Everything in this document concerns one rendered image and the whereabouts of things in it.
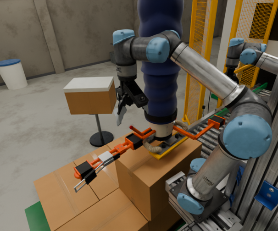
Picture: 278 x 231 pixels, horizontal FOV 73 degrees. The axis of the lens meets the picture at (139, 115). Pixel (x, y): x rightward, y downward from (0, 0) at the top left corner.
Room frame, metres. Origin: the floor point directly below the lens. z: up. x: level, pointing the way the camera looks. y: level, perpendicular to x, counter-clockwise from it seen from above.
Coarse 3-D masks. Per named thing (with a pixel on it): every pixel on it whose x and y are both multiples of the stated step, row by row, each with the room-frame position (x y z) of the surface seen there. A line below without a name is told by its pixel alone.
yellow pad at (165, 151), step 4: (176, 132) 1.13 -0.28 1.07; (176, 136) 1.05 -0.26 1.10; (180, 136) 1.08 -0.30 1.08; (184, 136) 1.07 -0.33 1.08; (180, 140) 1.04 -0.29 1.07; (184, 140) 1.04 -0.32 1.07; (160, 144) 1.00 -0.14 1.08; (164, 144) 0.97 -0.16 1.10; (172, 144) 0.99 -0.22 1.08; (176, 144) 1.00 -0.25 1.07; (164, 148) 0.96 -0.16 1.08; (168, 148) 0.96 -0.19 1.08; (172, 148) 0.96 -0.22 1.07; (160, 152) 0.92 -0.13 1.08; (164, 152) 0.93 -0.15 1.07; (168, 152) 0.93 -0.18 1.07; (156, 156) 0.89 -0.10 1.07; (160, 156) 0.89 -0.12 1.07
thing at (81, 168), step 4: (80, 164) 0.74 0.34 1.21; (84, 164) 0.74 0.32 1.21; (88, 164) 0.74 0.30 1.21; (76, 168) 0.71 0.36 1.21; (80, 168) 0.71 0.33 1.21; (84, 168) 0.71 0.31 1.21; (88, 168) 0.71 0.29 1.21; (92, 168) 0.71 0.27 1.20; (80, 172) 0.68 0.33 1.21; (84, 172) 0.68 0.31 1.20; (88, 172) 0.69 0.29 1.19; (80, 176) 0.67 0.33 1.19; (84, 176) 0.68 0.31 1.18
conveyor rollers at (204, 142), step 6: (264, 90) 2.77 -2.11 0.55; (228, 114) 2.13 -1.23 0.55; (198, 126) 1.89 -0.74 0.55; (204, 126) 1.91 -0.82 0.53; (222, 126) 1.90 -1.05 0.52; (198, 132) 1.78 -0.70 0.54; (210, 132) 1.76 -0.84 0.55; (216, 132) 1.77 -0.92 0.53; (198, 138) 1.67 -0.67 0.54; (204, 138) 1.70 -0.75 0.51; (210, 138) 1.65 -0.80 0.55; (216, 138) 1.67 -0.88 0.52; (204, 144) 1.59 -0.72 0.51; (210, 144) 1.55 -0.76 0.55; (216, 144) 1.57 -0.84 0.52; (204, 150) 1.49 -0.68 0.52; (210, 150) 1.46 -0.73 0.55; (204, 156) 1.39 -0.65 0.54
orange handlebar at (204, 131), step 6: (174, 126) 1.04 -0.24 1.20; (210, 126) 1.02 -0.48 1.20; (144, 132) 1.01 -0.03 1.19; (150, 132) 1.00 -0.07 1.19; (180, 132) 0.99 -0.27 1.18; (186, 132) 0.97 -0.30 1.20; (204, 132) 0.96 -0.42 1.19; (144, 138) 0.95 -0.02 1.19; (192, 138) 0.92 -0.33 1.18; (120, 144) 0.89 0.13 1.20; (126, 144) 0.91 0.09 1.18; (114, 150) 0.85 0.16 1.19; (120, 150) 0.84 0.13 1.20; (90, 162) 0.76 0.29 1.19; (96, 162) 0.77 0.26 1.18; (102, 162) 0.76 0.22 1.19
